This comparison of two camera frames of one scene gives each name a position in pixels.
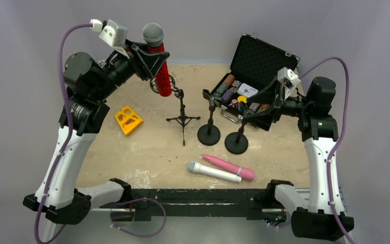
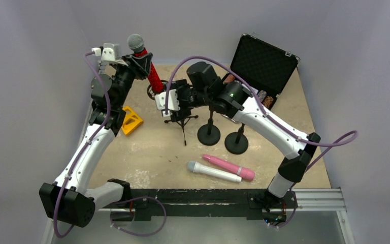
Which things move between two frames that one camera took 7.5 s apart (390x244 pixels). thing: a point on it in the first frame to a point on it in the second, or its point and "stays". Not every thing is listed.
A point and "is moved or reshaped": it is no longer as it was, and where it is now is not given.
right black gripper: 276,102 to 180,102
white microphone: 193,166 stays
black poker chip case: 256,62 stays
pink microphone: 244,172 stays
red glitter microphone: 153,34 is moved or reshaped
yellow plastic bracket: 128,121 stays
